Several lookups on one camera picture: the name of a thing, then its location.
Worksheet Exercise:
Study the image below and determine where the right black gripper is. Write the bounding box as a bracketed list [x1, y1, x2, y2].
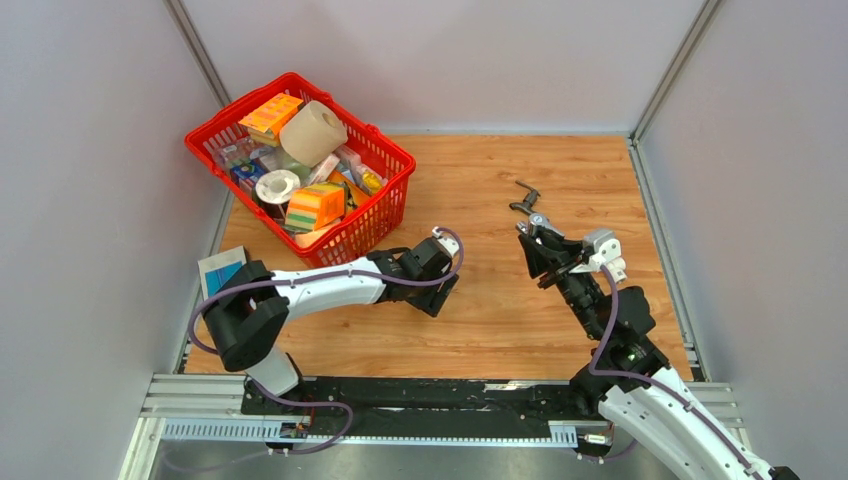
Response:
[516, 230, 604, 341]

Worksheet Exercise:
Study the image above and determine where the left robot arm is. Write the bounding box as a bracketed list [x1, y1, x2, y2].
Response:
[193, 228, 464, 415]

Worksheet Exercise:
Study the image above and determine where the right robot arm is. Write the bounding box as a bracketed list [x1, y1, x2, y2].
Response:
[516, 221, 797, 479]

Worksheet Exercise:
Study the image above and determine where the yellow snack packet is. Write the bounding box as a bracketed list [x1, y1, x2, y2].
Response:
[356, 165, 387, 196]

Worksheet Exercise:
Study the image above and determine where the orange striped sponge box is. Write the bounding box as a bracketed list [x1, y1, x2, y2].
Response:
[284, 183, 347, 232]

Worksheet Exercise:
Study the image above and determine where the white tape roll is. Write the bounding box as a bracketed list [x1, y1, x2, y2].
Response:
[254, 170, 301, 205]

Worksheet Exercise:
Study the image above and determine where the brown toilet paper roll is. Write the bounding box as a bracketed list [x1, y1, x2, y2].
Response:
[279, 100, 348, 167]

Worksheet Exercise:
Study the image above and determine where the blue small box in basket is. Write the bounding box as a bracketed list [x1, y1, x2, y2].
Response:
[229, 161, 267, 194]

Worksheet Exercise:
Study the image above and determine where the orange patterned box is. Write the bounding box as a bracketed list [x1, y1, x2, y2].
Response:
[238, 93, 304, 147]

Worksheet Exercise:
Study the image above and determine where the blue razor box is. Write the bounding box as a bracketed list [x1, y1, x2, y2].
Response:
[197, 246, 248, 300]

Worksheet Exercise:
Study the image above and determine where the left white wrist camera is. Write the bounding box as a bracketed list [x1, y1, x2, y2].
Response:
[432, 227, 460, 259]

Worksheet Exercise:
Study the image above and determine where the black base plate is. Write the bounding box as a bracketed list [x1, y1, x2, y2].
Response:
[239, 374, 647, 458]

